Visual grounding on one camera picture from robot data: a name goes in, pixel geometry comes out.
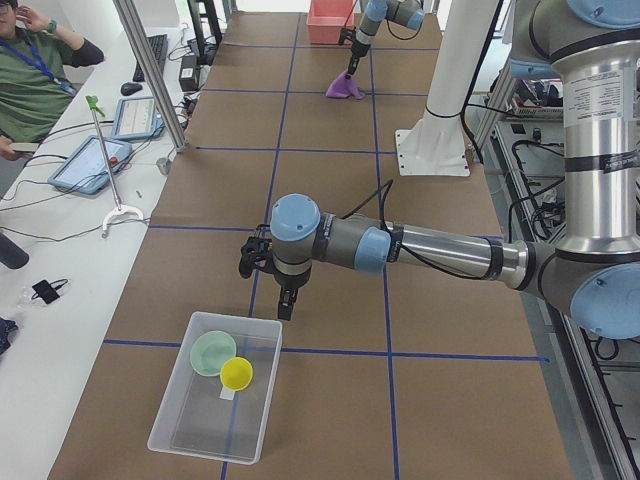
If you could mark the pink plastic bin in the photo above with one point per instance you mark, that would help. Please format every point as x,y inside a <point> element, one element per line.
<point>326,19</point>

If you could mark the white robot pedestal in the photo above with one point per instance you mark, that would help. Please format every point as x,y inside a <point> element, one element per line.
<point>435,145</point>

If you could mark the purple cloth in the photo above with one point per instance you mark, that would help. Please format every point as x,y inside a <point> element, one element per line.
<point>344,87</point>

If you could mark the reacher grabber tool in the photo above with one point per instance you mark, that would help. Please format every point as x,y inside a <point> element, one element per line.
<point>120,209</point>

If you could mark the mint green bowl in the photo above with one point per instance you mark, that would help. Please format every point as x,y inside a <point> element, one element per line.
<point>211,351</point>

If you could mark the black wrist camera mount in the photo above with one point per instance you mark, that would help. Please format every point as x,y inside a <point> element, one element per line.
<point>346,35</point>
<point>256,254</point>

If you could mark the black power adapter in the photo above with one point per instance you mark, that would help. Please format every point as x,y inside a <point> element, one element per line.
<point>189,75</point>

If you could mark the blue teach pendant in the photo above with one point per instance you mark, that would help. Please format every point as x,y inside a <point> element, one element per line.
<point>84,171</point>
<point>136,118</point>

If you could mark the clear plastic box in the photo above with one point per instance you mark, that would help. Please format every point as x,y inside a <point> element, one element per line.
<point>198,416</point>

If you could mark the near blue teach pendant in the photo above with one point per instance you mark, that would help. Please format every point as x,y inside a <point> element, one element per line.
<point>84,171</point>

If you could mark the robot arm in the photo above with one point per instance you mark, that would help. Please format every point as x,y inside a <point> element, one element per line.
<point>592,273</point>
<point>408,14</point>

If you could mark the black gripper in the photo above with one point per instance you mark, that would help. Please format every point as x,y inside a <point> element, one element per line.
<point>289,281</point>
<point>357,49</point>

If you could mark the far blue teach pendant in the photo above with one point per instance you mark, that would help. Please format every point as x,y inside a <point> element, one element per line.
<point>136,118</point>

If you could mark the aluminium frame post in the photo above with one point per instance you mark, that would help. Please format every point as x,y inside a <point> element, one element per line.
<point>140,46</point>

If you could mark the black computer mouse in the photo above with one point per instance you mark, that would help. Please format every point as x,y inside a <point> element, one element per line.
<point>130,88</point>

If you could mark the yellow paper cup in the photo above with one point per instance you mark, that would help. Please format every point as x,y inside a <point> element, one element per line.
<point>236,374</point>

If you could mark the seated person in green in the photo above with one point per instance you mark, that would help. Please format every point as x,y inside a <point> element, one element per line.
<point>35,90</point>

